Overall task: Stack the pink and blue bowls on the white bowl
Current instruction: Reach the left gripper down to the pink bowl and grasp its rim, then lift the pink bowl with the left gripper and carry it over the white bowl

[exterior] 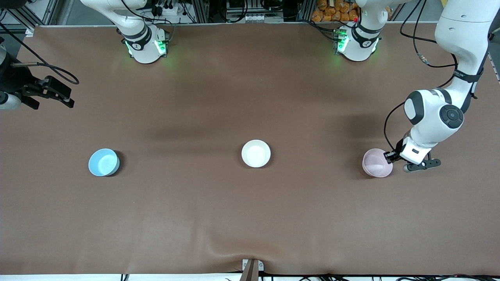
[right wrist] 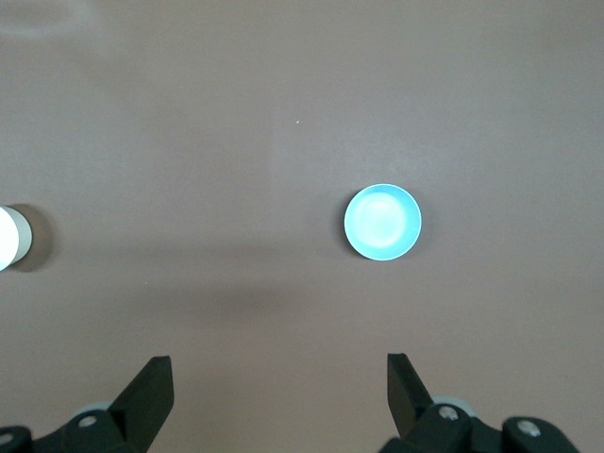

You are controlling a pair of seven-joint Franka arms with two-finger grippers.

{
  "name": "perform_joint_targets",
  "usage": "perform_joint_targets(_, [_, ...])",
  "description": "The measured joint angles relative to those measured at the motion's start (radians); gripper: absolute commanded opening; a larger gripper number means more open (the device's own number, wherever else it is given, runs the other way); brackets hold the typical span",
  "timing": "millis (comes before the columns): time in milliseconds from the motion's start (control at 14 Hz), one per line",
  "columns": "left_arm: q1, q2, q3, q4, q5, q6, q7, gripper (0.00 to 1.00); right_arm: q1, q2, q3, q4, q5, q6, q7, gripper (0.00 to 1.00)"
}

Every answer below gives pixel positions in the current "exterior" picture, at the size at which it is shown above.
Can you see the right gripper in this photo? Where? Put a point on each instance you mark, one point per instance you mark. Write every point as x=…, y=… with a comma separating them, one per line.
x=15, y=82

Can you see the brown table cover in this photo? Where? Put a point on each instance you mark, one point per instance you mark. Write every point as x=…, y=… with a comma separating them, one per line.
x=250, y=214

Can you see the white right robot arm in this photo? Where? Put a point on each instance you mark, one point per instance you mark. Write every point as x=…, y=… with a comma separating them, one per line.
x=146, y=50

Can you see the brown camera pole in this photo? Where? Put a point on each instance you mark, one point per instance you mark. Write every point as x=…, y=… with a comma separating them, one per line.
x=250, y=273

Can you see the metal clamp bracket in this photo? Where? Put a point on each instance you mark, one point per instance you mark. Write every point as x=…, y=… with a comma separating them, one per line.
x=260, y=266

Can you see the blue bowl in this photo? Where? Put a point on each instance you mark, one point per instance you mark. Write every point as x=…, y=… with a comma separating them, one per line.
x=102, y=163

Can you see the small white power strip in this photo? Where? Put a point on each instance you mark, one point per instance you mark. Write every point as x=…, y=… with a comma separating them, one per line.
x=254, y=18

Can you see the pink bowl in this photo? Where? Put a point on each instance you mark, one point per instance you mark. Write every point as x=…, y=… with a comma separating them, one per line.
x=375, y=164

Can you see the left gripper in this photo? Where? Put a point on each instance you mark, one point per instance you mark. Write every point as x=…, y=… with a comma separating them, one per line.
x=398, y=150

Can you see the aluminium frame rail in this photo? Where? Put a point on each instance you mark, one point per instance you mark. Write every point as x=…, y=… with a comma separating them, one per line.
x=21, y=19

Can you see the pile of orange objects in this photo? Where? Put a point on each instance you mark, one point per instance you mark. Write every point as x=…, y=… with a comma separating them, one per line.
x=332, y=11

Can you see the white bowl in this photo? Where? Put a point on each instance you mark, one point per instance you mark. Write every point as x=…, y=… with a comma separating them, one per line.
x=256, y=154

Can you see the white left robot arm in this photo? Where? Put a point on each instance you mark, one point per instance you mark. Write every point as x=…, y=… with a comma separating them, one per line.
x=461, y=31

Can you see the black electronics box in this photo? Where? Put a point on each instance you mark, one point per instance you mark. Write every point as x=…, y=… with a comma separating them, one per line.
x=236, y=4

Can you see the white power strip black plugs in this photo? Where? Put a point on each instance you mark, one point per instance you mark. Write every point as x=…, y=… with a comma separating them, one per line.
x=172, y=11

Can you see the aluminium frame post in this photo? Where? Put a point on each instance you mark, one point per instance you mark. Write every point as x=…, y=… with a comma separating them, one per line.
x=201, y=11
x=304, y=9

